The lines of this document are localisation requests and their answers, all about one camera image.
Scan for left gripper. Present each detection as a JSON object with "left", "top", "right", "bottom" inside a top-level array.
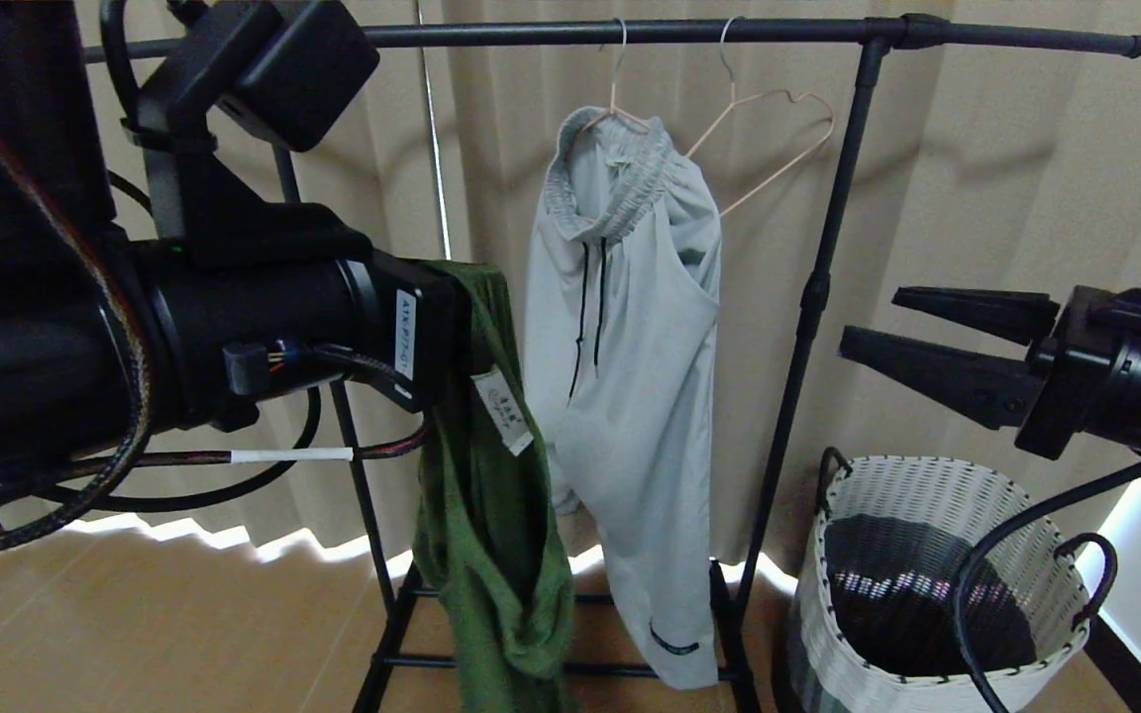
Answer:
[{"left": 130, "top": 248, "right": 474, "bottom": 434}]

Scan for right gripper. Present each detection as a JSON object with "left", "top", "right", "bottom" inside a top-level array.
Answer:
[{"left": 839, "top": 285, "right": 1141, "bottom": 484}]

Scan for pink clothes hanger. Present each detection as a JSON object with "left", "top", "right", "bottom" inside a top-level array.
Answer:
[
  {"left": 570, "top": 18, "right": 653, "bottom": 138},
  {"left": 684, "top": 15, "right": 837, "bottom": 219}
]

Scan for green garment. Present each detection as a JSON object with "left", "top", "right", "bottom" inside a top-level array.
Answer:
[{"left": 410, "top": 259, "right": 577, "bottom": 713}]

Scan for pale grey shorts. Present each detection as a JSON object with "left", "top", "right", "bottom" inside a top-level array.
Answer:
[{"left": 523, "top": 106, "right": 723, "bottom": 691}]

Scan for white laundry basket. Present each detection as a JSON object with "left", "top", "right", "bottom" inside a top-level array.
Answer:
[{"left": 786, "top": 448, "right": 1120, "bottom": 713}]

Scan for black clothes rack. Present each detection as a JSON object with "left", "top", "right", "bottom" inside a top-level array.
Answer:
[{"left": 83, "top": 13, "right": 1141, "bottom": 713}]

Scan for beige curtain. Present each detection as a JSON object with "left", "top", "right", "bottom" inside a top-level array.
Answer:
[{"left": 65, "top": 0, "right": 1141, "bottom": 580}]

